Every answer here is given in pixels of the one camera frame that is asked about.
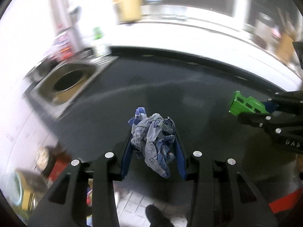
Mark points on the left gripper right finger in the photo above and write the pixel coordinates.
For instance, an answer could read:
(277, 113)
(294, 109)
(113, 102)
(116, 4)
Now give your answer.
(223, 194)

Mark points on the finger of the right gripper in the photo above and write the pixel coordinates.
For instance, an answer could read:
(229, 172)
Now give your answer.
(275, 120)
(288, 102)

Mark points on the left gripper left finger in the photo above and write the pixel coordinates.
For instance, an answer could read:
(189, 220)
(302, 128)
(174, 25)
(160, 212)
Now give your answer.
(65, 203)

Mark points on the green carton box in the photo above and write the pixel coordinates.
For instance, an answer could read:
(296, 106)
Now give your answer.
(240, 104)

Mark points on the blue white paper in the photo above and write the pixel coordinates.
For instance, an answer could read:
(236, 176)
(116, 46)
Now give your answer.
(152, 138)

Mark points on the bamboo utensil holder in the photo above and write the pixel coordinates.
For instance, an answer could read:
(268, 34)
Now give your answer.
(285, 48)

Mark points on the red container under counter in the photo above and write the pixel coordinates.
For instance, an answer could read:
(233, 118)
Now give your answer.
(286, 202)

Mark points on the steel sink basin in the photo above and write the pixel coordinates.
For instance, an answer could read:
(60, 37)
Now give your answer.
(56, 92)

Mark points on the green cap soap bottle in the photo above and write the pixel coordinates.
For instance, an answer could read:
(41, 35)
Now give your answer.
(101, 46)

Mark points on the red detergent pouch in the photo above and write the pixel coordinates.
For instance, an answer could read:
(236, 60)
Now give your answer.
(63, 46)

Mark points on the tan thermos jug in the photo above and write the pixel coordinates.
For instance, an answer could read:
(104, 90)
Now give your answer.
(128, 11)

